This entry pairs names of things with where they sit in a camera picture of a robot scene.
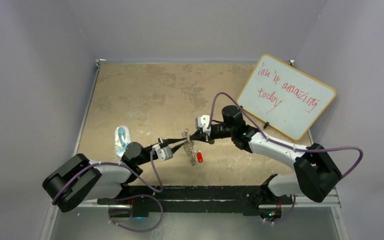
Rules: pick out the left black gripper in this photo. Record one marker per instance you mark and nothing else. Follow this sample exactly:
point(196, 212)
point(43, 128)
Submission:
point(164, 142)

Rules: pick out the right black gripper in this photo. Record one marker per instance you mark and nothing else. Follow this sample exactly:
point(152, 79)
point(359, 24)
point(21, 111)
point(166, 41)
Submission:
point(201, 137)

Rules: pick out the silver disc with keyrings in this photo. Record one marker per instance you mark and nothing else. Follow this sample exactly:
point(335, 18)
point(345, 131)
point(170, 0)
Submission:
point(188, 146)

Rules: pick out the keys with red green tags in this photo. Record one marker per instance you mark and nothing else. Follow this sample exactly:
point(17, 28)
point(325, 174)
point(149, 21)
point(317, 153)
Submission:
point(199, 156)

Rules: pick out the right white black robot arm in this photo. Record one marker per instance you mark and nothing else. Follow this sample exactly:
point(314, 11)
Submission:
point(315, 173)

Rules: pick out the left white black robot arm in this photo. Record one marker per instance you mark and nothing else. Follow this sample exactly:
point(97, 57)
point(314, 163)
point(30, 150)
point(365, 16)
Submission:
point(80, 179)

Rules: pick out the whiteboard with red writing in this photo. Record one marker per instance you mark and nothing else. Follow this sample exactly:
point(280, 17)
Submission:
point(286, 98)

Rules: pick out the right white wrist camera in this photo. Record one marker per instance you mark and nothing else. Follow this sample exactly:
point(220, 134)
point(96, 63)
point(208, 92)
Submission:
point(203, 124)

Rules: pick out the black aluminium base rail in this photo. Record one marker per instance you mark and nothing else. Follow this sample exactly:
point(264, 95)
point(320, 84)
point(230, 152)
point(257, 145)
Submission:
point(248, 200)

